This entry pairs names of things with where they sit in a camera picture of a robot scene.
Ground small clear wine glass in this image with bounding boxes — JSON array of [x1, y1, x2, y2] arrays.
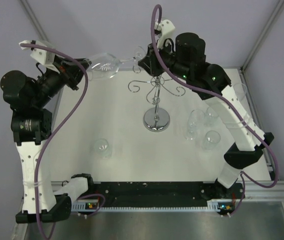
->
[[204, 107, 219, 127]]

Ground tall clear wine glass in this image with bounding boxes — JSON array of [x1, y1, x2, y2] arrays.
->
[[233, 83, 248, 102]]

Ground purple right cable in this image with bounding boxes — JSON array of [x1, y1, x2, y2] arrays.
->
[[150, 4, 279, 218]]

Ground clear ribbed glass tumbler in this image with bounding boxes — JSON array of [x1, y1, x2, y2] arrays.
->
[[93, 138, 112, 159]]

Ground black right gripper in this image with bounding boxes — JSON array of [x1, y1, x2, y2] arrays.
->
[[138, 39, 191, 83]]

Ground aluminium frame rail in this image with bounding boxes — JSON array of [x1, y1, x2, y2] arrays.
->
[[21, 178, 284, 205]]

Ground right controller board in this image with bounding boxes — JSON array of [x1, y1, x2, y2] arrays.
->
[[207, 199, 236, 214]]

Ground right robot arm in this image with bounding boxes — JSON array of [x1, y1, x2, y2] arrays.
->
[[138, 31, 274, 198]]

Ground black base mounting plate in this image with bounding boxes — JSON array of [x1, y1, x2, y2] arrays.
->
[[88, 181, 244, 208]]

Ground controller board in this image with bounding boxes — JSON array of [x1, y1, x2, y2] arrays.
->
[[207, 199, 236, 214], [71, 197, 100, 213]]

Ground purple cable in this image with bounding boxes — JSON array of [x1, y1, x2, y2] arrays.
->
[[150, 4, 279, 218], [20, 42, 107, 240]]

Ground etched clear wine glass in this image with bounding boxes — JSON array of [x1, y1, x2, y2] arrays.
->
[[86, 46, 146, 82]]

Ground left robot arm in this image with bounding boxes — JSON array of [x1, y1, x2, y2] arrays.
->
[[0, 56, 95, 224]]

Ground left controller board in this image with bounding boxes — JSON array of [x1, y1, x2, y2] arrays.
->
[[71, 197, 100, 213]]

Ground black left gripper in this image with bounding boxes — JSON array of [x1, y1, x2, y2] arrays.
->
[[32, 55, 91, 109]]

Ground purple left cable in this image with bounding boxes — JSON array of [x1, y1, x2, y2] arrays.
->
[[20, 42, 107, 240]]

